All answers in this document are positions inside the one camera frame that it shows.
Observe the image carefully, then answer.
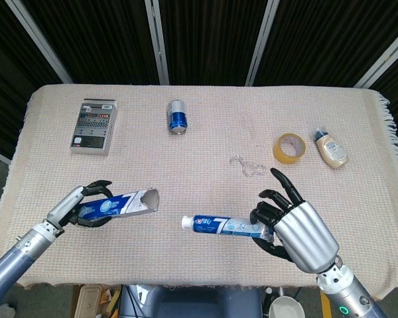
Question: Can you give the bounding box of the blue white toothpaste tube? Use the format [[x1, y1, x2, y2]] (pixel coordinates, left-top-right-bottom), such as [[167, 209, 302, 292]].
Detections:
[[181, 214, 275, 243]]

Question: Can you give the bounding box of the black pleated curtain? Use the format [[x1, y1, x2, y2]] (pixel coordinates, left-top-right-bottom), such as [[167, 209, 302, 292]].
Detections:
[[0, 0, 398, 166]]

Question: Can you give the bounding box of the clear plastic wrapper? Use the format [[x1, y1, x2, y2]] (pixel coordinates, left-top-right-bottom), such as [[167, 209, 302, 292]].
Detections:
[[228, 154, 266, 176]]

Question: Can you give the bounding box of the beige woven table cloth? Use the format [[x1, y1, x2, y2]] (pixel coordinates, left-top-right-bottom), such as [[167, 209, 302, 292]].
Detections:
[[0, 84, 398, 301]]

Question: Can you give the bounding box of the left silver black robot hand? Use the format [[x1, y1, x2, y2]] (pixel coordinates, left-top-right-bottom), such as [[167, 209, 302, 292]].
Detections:
[[46, 180, 113, 229]]

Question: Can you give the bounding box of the white frame post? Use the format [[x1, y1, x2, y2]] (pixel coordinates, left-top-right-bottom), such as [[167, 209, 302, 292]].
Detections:
[[144, 0, 170, 85], [244, 0, 281, 87], [354, 19, 398, 89], [5, 0, 74, 84]]

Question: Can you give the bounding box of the blue white toothpaste box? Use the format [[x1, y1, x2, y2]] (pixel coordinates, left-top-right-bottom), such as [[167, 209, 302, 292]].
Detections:
[[76, 187, 161, 222]]

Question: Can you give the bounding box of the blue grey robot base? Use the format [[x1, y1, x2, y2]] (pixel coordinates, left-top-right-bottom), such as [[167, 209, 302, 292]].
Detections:
[[119, 284, 263, 318]]

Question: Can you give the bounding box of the cream squeeze bottle blue cap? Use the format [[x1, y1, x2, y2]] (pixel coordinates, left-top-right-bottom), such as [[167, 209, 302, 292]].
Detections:
[[314, 128, 349, 170]]

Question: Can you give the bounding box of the yellow packing tape roll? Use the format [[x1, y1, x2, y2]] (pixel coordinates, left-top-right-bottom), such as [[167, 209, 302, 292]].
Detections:
[[273, 132, 308, 165]]

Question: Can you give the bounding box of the beige plastic container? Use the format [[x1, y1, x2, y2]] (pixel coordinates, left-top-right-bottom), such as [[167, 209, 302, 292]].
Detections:
[[74, 285, 103, 318]]

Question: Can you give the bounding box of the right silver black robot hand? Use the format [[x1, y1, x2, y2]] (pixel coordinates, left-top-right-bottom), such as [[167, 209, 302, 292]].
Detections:
[[250, 168, 340, 274]]

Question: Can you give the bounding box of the white bowl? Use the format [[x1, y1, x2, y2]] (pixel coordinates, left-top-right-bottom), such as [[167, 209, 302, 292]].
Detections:
[[268, 295, 304, 318]]

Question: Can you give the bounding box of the grey electronics package box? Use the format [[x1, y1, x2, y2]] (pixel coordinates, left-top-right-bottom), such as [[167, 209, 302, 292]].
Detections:
[[69, 98, 118, 156]]

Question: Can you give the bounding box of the blue silver drink can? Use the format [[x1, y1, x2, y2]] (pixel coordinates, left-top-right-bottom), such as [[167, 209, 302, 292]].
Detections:
[[166, 99, 188, 136]]

